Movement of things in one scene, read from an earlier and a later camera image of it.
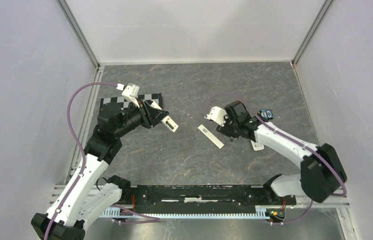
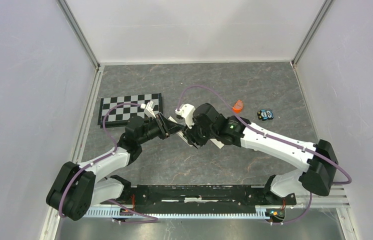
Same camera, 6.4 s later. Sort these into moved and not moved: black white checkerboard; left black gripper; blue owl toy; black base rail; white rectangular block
Moved: white rectangular block; left black gripper
Not moved: black white checkerboard; blue owl toy; black base rail
